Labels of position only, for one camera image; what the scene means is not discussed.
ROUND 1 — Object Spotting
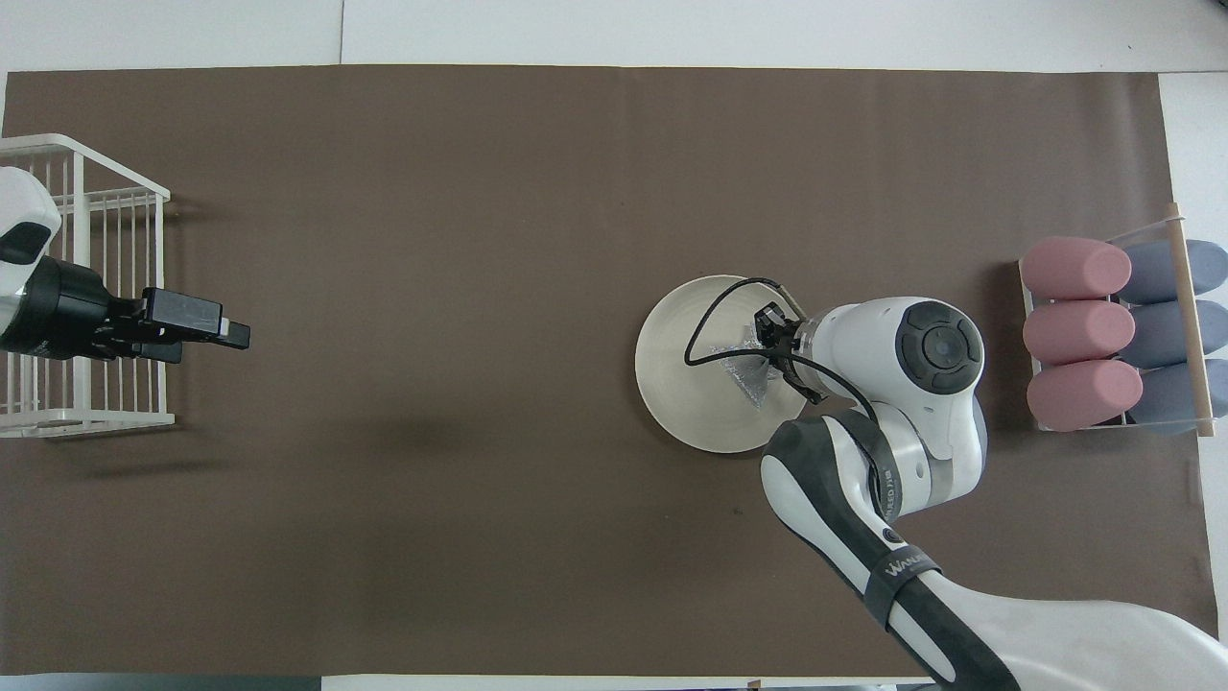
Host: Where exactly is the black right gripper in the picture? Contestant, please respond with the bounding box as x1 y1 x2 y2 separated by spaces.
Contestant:
754 303 803 360

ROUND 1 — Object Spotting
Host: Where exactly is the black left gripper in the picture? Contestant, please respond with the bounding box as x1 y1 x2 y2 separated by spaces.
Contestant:
24 254 252 365

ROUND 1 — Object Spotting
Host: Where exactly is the silver mesh sponge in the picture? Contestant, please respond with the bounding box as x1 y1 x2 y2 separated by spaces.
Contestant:
715 322 780 411

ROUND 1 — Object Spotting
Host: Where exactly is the round cream plate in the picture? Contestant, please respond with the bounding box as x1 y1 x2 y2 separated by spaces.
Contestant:
635 275 812 455

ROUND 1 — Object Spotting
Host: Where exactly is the brown table mat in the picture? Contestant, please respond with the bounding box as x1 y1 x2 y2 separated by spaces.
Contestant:
0 64 1205 679

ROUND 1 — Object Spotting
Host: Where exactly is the white cup holder rack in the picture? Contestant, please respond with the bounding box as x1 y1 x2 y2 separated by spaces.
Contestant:
1017 216 1219 438

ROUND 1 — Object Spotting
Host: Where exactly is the pink cup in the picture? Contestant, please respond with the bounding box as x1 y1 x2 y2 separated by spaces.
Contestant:
1023 300 1137 367
1020 237 1133 300
1027 359 1145 433

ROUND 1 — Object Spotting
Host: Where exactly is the blue cup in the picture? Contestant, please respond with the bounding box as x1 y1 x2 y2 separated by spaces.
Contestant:
1118 299 1228 369
1121 240 1228 304
1127 360 1228 436

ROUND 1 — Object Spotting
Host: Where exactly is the wooden rack bar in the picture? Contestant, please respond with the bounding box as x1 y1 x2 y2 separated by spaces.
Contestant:
1164 202 1216 439

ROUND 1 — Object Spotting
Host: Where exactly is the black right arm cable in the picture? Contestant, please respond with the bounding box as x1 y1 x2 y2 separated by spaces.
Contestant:
684 277 888 428

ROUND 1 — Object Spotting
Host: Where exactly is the white wire dish rack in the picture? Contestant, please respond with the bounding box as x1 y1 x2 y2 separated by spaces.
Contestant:
0 133 177 440

